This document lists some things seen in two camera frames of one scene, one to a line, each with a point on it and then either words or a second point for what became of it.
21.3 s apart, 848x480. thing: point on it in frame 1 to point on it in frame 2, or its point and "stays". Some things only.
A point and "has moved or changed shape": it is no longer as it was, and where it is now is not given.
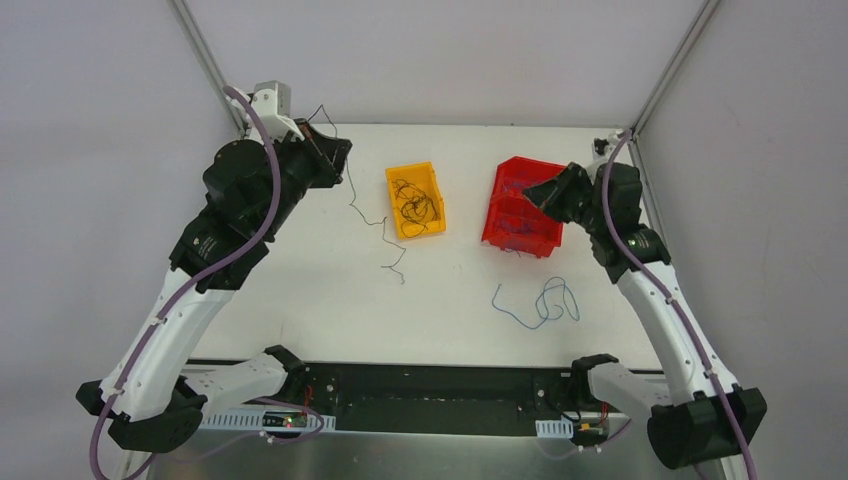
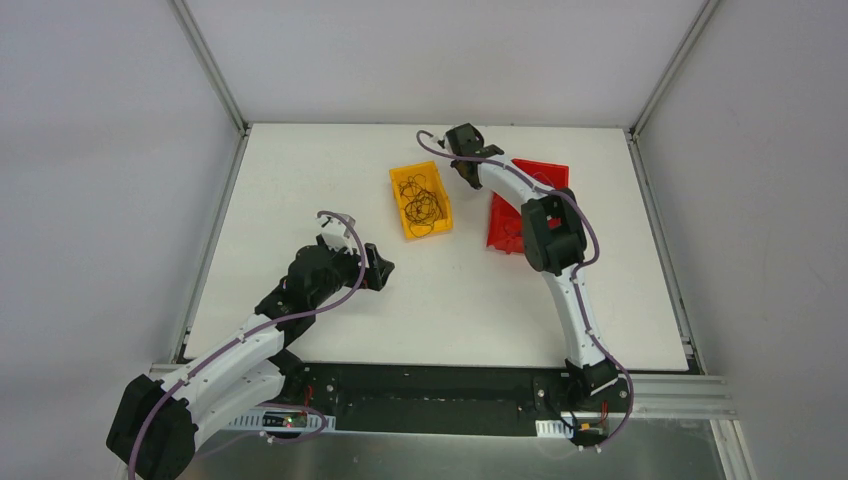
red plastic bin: [513, 221] stays
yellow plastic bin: [417, 201] stays
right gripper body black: [574, 196] to [481, 153]
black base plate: [437, 396] stays
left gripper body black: [324, 158] to [369, 266]
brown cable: [418, 211] has moved or changed shape
